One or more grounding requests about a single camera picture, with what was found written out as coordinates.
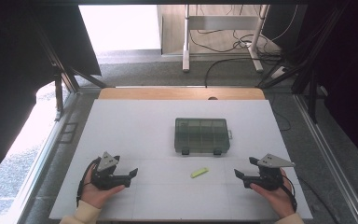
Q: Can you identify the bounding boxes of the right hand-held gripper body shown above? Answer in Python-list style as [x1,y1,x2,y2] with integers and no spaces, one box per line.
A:
[251,153,296,191]

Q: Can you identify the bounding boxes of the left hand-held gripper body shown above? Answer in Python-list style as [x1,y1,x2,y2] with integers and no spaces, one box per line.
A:
[90,151,129,191]

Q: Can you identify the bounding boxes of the small yellow-green bar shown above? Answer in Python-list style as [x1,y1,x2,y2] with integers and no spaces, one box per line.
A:
[189,167,210,179]

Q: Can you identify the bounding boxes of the translucent grey-green compartment box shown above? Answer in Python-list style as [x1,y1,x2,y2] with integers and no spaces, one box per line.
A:
[173,117,233,156]

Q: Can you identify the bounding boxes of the person's left hand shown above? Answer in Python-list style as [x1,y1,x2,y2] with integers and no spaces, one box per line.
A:
[79,169,126,210]

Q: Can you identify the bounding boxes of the person's right hand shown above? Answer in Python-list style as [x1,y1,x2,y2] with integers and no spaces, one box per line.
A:
[250,167,296,219]

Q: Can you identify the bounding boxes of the white foam board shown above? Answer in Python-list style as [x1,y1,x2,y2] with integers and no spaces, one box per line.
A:
[48,98,313,221]

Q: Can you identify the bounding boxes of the black metal stand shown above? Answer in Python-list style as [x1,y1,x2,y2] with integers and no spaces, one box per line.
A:
[36,29,108,122]
[255,0,352,124]

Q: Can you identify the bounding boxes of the white power strip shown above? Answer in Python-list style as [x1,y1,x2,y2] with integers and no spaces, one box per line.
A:
[269,65,287,79]

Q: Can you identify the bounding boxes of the black curtain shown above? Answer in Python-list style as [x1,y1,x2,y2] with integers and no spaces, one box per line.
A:
[292,0,358,172]
[0,0,103,189]

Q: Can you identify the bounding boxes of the black cabinet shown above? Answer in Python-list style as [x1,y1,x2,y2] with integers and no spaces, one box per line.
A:
[261,4,309,50]

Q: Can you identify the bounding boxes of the left hand-held gripper black cable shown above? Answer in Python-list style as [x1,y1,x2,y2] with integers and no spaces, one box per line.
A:
[76,157,102,208]

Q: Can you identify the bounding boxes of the hand-held gripper black cable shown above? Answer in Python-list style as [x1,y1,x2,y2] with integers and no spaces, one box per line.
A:
[281,174,298,214]
[76,157,102,208]

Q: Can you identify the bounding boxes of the thin black cable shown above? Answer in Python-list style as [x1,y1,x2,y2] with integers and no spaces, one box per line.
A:
[269,92,293,133]
[297,176,339,224]

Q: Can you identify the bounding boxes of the right hand-held gripper black cable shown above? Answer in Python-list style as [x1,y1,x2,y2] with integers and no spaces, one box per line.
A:
[281,174,298,214]

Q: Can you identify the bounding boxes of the aluminium frame rail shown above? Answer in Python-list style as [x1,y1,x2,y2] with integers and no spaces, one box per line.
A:
[293,93,358,224]
[12,91,80,224]

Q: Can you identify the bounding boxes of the long black floor cable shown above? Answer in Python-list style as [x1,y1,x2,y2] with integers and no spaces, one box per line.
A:
[204,56,282,89]

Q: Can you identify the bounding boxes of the tangle of black cables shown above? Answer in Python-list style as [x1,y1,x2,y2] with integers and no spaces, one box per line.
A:
[188,29,282,59]

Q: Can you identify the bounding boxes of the white metal desk frame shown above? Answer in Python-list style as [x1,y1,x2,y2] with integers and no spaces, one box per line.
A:
[182,4,269,74]

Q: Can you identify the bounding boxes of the white cable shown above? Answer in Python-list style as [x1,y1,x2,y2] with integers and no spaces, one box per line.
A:
[271,4,299,42]

